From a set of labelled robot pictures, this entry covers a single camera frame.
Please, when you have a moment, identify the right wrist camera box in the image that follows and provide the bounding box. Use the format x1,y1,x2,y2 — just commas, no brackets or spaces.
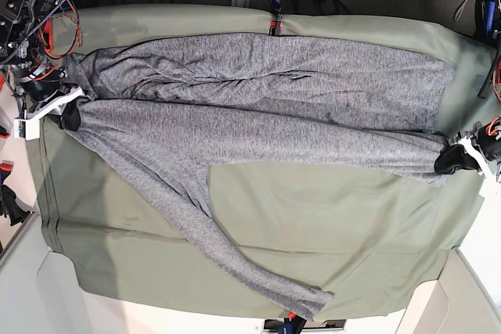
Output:
13,118,41,141

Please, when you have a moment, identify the orange black clamp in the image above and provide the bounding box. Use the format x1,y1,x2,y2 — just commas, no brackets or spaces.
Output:
269,0,283,36
278,312,307,334

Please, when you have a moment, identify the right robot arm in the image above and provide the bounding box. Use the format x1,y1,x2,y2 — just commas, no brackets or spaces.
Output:
1,0,84,140

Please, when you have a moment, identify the green table cloth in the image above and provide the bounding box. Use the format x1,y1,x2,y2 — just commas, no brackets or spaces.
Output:
27,5,500,320

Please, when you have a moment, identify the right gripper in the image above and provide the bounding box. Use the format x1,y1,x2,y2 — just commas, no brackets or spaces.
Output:
15,71,84,132

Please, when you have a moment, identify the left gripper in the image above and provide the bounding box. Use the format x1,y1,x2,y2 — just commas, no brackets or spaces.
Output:
434,118,500,184

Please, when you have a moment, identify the orange black bottom clamp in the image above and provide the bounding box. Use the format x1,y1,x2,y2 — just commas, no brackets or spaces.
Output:
278,312,307,334

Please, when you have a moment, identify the grey T-shirt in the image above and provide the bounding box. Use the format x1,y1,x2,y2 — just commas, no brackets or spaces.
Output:
67,33,454,319

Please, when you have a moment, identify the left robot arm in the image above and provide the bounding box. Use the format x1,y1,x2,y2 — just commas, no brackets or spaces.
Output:
434,0,500,185

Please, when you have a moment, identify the orange black top clamp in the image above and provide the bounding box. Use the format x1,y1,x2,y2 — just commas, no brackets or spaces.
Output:
269,0,283,36

